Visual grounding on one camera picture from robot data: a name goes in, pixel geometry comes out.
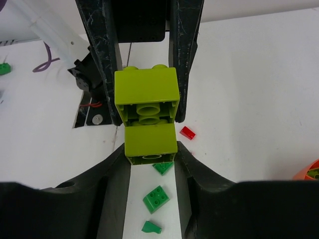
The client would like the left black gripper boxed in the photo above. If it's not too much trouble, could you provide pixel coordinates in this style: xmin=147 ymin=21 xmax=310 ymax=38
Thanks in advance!
xmin=76 ymin=0 xmax=204 ymax=126

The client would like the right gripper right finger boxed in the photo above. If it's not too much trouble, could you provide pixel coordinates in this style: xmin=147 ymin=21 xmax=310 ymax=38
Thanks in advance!
xmin=174 ymin=142 xmax=319 ymax=239

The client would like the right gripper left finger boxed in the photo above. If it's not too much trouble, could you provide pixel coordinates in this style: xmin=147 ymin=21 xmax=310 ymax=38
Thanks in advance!
xmin=0 ymin=146 xmax=131 ymax=239

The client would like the green square lego brick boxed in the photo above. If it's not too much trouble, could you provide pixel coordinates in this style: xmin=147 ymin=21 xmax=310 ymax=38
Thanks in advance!
xmin=143 ymin=186 xmax=170 ymax=214

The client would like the green long lego brick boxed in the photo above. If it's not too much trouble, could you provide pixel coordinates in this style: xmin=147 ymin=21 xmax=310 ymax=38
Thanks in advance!
xmin=152 ymin=162 xmax=174 ymax=176

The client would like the lime long lego brick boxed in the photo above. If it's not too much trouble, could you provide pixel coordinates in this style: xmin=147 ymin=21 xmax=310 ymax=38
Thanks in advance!
xmin=115 ymin=64 xmax=180 ymax=126

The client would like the small red lego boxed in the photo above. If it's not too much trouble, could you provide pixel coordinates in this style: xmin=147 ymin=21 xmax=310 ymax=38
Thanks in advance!
xmin=179 ymin=126 xmax=196 ymax=140

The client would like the lime square lego brick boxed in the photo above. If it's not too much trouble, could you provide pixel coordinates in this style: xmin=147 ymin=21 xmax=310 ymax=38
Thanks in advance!
xmin=307 ymin=168 xmax=319 ymax=180

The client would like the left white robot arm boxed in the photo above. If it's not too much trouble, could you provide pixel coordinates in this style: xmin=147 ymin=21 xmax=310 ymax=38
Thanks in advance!
xmin=0 ymin=0 xmax=204 ymax=125

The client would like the small green sloped lego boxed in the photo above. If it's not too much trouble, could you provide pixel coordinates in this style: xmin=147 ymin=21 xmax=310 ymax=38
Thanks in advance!
xmin=142 ymin=221 xmax=162 ymax=235

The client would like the orange round divided container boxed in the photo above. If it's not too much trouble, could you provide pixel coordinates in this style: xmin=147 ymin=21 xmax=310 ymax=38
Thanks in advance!
xmin=293 ymin=159 xmax=319 ymax=180

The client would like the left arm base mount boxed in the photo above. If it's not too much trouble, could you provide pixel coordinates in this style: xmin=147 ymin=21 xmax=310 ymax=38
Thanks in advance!
xmin=73 ymin=92 xmax=112 ymax=128

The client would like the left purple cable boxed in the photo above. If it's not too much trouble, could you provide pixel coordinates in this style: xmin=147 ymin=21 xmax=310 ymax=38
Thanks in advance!
xmin=32 ymin=41 xmax=60 ymax=73

